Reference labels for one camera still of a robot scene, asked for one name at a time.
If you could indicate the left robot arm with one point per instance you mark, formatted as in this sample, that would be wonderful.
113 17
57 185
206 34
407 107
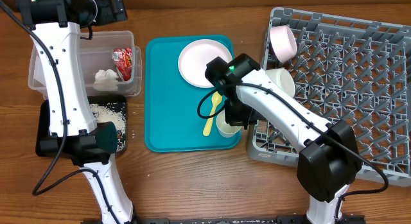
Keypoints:
73 132

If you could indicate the clear plastic bin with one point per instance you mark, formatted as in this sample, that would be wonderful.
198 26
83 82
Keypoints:
96 55

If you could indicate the pink bowl with rice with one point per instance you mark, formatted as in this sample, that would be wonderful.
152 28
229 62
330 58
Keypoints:
283 42

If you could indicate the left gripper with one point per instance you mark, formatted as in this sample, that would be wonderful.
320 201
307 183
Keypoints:
108 15

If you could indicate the red snack wrapper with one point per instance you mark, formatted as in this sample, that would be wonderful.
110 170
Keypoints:
123 61

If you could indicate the grey dishwasher rack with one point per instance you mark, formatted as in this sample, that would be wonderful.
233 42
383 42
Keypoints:
359 71

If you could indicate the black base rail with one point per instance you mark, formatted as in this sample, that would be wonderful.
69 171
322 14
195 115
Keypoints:
288 219

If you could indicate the white napkin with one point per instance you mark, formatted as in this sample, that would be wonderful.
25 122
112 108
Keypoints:
106 80

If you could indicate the teal serving tray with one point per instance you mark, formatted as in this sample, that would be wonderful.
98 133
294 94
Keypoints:
173 109

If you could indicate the white bowl with food scraps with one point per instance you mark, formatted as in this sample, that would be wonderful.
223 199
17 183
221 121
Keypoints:
283 79

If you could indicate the spilled rice pile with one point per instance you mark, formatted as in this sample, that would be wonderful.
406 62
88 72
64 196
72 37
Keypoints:
116 113

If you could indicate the white cup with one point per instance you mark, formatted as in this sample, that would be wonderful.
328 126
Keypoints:
225 129

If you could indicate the black tray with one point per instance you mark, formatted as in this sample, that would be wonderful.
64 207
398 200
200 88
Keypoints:
43 127

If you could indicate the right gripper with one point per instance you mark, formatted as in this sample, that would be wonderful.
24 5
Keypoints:
232 119

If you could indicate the large white plate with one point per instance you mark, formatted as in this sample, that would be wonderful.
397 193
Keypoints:
194 58

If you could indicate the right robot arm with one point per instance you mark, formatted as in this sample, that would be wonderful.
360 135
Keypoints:
327 162

